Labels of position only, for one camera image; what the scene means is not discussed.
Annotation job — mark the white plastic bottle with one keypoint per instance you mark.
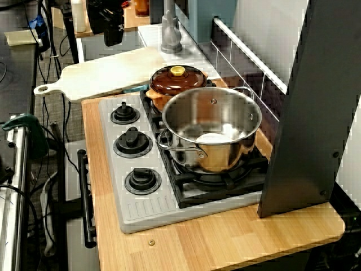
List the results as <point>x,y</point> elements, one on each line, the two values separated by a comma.
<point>78,17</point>

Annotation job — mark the brass screw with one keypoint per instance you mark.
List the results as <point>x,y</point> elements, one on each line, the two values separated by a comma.
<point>151,242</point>

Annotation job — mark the stainless steel pot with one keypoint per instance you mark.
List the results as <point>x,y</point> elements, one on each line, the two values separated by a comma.
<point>225,158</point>

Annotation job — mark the silver metal rail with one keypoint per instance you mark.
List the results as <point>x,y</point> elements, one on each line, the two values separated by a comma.
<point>17,197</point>

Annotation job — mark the blue tape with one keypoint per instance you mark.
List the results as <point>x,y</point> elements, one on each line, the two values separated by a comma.
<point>38,25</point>

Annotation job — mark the orange toy pot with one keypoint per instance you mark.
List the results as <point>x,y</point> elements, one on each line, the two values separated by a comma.
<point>154,96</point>

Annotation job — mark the black stove knob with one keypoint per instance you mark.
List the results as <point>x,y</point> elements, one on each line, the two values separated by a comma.
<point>142,182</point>
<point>125,115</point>
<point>132,144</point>

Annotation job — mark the brown lid with yellow knob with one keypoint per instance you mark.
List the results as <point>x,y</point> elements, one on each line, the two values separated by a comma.
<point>166,84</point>

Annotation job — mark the beige flat box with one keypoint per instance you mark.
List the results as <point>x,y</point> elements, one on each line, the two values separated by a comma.
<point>19,38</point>

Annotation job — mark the black box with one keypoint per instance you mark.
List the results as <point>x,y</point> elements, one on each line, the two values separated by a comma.
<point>155,11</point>

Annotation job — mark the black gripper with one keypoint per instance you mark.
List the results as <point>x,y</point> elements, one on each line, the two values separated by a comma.
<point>112,12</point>

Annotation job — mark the light wooden cutting board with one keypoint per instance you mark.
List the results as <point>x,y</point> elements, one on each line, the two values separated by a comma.
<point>98,76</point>

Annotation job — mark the black metal table leg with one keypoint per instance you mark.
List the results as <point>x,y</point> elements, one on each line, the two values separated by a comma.
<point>72,42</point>

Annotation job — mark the white sink counter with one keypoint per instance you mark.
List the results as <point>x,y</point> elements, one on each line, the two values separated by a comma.
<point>191,62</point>

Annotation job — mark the grey stove top plate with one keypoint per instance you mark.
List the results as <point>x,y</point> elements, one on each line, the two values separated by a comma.
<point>146,211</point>

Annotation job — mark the red dish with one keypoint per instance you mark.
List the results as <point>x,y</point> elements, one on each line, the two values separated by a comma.
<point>127,3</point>

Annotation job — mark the black side panel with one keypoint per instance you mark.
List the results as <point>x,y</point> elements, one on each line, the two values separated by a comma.
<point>304,127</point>

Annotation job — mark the grey toy faucet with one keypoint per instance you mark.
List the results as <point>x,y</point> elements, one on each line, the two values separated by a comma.
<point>170,36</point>

